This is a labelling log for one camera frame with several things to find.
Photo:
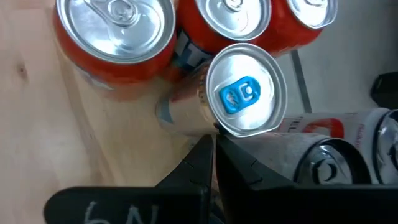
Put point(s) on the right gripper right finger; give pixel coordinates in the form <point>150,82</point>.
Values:
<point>280,205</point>

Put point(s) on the blue silver Red Bull can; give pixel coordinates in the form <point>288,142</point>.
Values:
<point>248,62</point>

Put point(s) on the red Fanta strawberry can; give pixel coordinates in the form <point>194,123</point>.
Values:
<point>286,34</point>
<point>118,31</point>
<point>233,18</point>

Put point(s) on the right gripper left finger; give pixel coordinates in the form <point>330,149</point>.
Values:
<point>174,205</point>

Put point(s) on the small black object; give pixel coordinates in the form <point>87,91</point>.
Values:
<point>387,90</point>

